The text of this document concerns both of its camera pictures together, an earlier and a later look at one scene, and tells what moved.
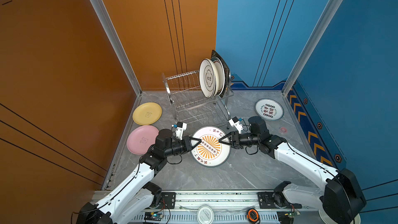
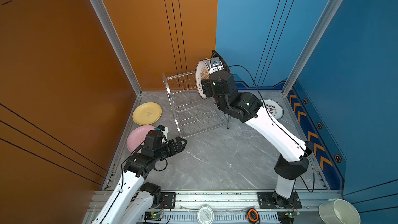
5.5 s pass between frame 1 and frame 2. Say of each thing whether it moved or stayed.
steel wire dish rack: stayed
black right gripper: moved
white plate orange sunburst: moved
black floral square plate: stayed
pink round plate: stayed
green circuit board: stayed
